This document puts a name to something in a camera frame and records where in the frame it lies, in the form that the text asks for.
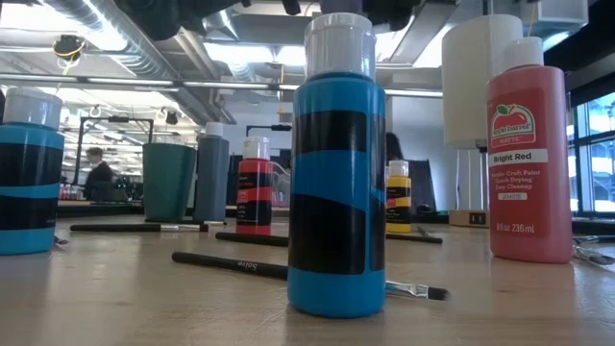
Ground large purple paint bottle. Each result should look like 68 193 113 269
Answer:
319 0 364 15

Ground small orange yellow paint bottle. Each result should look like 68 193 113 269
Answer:
385 160 413 235

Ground pink bottle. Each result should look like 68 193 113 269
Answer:
485 37 574 264

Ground large slate grey paint bottle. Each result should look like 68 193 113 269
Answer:
193 121 231 223

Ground small blue paint bottle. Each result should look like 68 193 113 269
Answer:
0 87 65 257
286 12 387 320

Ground small red paint bottle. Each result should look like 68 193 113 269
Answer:
235 136 274 236

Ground white shade wooden base lamp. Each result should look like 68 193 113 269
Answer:
440 13 525 228

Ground person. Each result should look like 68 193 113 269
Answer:
84 146 129 202
385 132 406 163

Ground dark grey fabric panel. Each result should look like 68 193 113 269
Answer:
407 160 437 215

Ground teal green plastic cup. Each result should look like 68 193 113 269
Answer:
141 142 198 223

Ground silver ventilation duct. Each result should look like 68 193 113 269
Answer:
45 0 239 127

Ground black background rig frame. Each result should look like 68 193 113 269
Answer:
74 114 155 198

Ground yellow black ceiling cable reel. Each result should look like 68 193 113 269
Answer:
51 33 88 62

